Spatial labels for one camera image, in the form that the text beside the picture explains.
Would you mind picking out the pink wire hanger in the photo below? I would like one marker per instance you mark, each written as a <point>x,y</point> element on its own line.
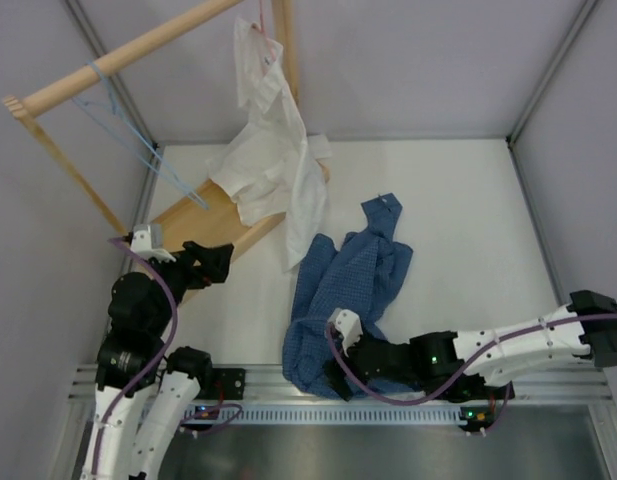
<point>263,22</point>

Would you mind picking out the aluminium frame post left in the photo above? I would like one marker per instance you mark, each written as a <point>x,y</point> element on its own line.
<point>86,29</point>

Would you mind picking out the blue wire hanger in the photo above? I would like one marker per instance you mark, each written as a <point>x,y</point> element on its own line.
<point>164,169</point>

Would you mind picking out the aluminium frame post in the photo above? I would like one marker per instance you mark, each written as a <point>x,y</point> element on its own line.
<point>585,11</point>
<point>86,29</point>

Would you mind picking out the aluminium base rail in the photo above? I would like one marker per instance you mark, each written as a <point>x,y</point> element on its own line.
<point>577,384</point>

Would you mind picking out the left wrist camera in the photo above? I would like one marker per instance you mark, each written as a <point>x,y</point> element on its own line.
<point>147,242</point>

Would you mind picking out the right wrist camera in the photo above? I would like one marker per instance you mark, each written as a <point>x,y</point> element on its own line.
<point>348,326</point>

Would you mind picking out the aluminium frame post right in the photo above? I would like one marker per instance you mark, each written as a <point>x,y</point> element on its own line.
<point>585,11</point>

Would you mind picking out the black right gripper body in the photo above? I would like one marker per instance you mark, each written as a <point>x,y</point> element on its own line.
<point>352,357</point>

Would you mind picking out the white shirt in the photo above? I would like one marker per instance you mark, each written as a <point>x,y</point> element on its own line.
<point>268,168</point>

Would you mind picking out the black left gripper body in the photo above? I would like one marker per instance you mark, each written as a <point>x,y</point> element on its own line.
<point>179,276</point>

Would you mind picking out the slotted cable duct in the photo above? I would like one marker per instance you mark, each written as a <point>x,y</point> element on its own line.
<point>330,414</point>

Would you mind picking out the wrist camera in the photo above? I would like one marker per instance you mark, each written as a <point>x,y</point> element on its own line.
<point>348,326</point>
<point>147,242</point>

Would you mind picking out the blue checked shirt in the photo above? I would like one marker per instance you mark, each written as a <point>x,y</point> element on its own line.
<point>364,275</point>

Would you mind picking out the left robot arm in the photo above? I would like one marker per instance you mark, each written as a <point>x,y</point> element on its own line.
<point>142,386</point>

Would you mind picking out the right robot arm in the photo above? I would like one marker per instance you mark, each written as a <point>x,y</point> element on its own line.
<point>462,366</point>

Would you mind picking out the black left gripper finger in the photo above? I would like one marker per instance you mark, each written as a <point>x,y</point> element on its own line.
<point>204,254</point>
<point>212,273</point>

